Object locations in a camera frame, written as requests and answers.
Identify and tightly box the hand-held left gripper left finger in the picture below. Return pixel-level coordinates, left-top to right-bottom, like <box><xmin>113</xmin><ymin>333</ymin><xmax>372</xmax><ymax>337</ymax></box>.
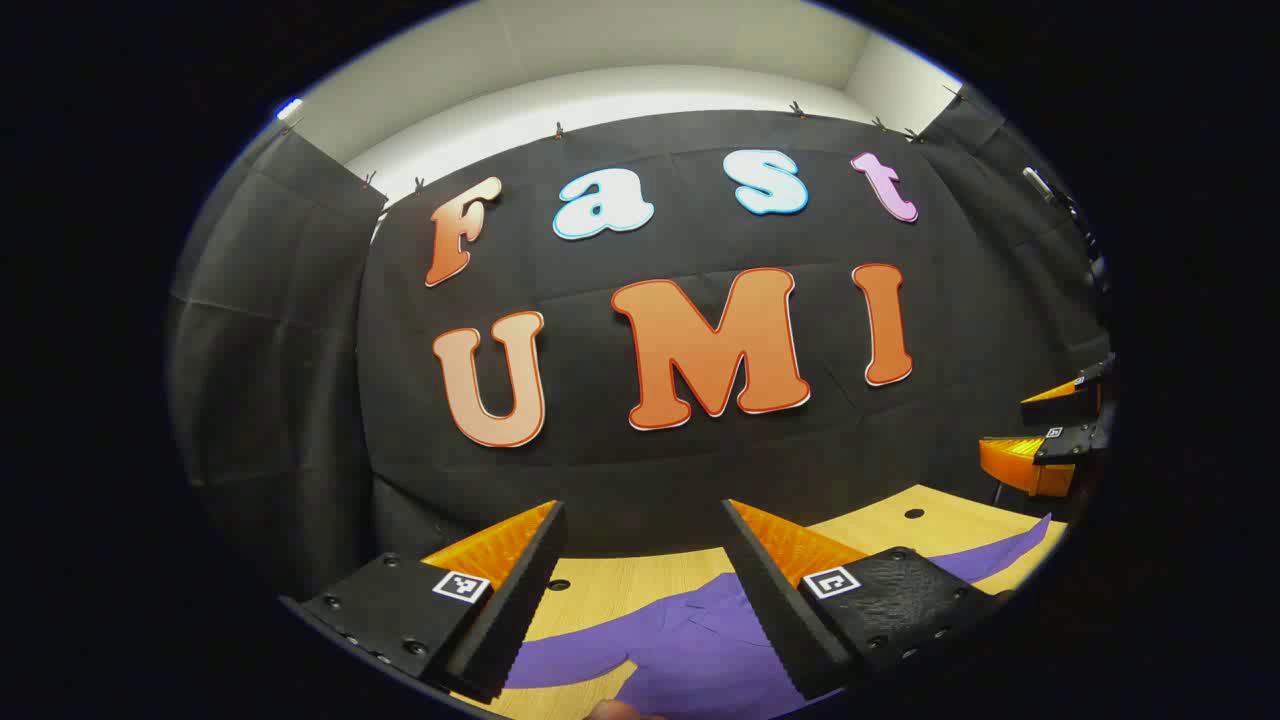
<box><xmin>283</xmin><ymin>500</ymin><xmax>569</xmax><ymax>704</ymax></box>

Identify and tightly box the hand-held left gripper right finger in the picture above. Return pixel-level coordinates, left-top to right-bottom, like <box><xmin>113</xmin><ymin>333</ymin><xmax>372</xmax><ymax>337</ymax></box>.
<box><xmin>720</xmin><ymin>498</ymin><xmax>1015</xmax><ymax>701</ymax></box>

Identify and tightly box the purple knit cardigan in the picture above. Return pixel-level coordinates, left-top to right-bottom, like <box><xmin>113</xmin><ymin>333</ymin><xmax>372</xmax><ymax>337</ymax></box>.
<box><xmin>505</xmin><ymin>515</ymin><xmax>1053</xmax><ymax>720</ymax></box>

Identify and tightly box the black side cloth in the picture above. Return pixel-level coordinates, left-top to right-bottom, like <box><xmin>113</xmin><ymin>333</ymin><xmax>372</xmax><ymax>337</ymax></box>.
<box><xmin>918</xmin><ymin>85</ymin><xmax>1113</xmax><ymax>376</ymax></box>
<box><xmin>168</xmin><ymin>130</ymin><xmax>389</xmax><ymax>601</ymax></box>

